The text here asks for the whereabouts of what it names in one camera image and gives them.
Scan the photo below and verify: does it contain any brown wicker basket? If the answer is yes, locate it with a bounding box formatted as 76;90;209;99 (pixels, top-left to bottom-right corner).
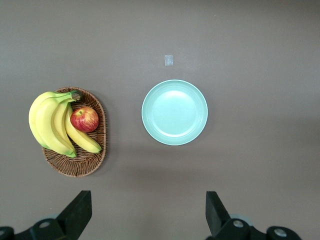
41;86;108;178

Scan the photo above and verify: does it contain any yellow banana bunch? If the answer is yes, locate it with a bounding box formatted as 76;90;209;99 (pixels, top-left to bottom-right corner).
28;90;103;159

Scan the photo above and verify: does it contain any pale green round plate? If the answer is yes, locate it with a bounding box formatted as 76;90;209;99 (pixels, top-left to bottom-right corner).
141;79;209;146

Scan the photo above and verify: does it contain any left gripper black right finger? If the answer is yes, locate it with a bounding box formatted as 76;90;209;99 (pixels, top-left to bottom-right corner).
205;191;301;240

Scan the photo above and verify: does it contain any brown table cover sheet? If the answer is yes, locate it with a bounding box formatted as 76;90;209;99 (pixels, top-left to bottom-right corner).
0;0;320;240

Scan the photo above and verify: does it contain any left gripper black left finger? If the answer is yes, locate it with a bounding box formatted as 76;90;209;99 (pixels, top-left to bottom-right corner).
0;190;93;240

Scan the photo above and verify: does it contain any red yellow apple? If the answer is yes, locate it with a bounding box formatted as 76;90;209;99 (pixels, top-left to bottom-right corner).
70;106;100;133

